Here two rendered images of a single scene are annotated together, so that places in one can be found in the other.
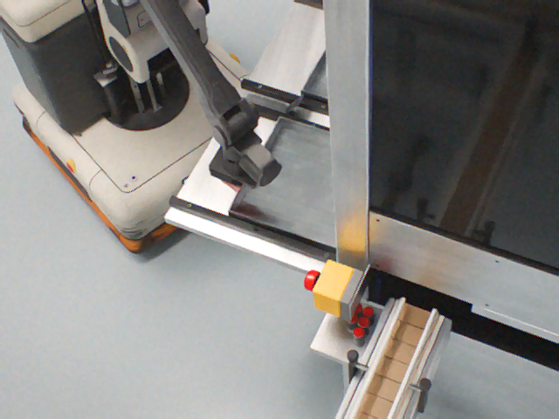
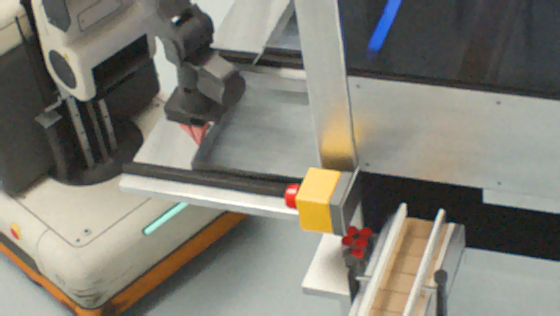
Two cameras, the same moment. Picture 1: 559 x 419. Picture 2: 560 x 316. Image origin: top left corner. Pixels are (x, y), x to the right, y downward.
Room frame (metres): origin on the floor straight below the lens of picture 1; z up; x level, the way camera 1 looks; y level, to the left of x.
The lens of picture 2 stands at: (-0.42, 0.09, 2.22)
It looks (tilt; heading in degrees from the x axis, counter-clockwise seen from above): 40 degrees down; 357
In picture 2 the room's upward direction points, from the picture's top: 12 degrees counter-clockwise
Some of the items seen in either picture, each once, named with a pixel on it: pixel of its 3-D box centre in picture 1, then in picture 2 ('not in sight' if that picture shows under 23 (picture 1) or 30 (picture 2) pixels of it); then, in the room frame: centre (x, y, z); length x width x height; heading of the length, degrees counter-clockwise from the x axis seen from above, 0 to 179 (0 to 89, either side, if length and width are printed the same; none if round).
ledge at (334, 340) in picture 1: (356, 333); (355, 267); (0.79, -0.11, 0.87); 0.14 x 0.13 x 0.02; 58
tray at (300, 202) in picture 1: (329, 190); (305, 132); (1.11, -0.11, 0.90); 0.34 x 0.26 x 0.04; 59
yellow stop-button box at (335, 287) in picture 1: (337, 290); (325, 201); (0.83, -0.09, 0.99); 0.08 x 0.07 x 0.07; 58
